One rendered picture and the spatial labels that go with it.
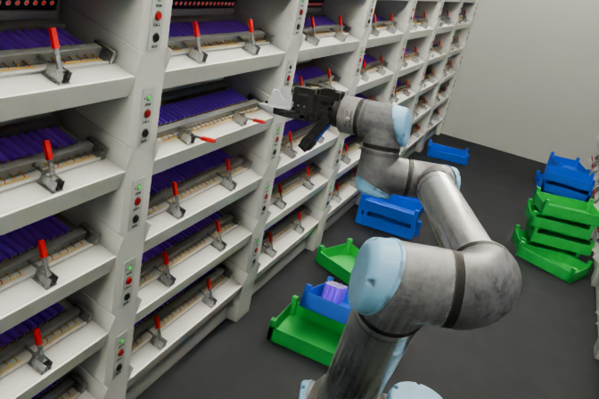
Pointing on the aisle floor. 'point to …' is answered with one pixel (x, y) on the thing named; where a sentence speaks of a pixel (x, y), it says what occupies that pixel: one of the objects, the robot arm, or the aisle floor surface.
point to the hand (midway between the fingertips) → (266, 106)
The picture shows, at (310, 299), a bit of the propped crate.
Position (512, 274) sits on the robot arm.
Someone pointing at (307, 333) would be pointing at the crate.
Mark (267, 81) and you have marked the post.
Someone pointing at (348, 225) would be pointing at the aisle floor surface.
